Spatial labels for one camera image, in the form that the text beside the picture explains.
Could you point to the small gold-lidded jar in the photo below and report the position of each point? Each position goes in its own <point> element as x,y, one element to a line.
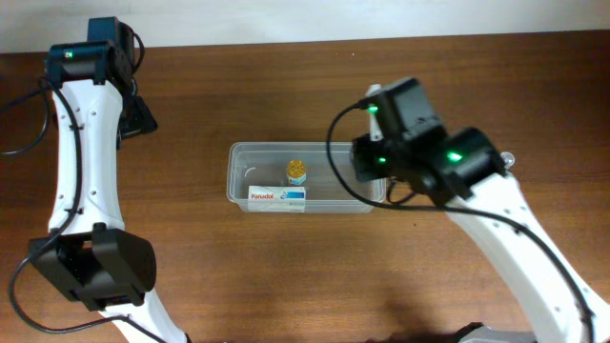
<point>296,172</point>

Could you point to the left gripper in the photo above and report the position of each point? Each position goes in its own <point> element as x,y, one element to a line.
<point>146,121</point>

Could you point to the white spray bottle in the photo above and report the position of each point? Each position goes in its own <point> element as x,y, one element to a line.
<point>508,159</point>

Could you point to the white Panadol medicine box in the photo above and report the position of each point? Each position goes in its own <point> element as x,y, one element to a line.
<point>276,199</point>

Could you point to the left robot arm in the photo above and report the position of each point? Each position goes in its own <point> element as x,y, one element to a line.
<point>88,255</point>

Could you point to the clear plastic container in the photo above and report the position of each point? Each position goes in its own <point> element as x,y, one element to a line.
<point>265,163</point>

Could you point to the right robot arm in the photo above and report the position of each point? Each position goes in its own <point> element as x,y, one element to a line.
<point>464,176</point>

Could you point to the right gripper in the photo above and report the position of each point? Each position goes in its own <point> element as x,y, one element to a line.
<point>366,166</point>

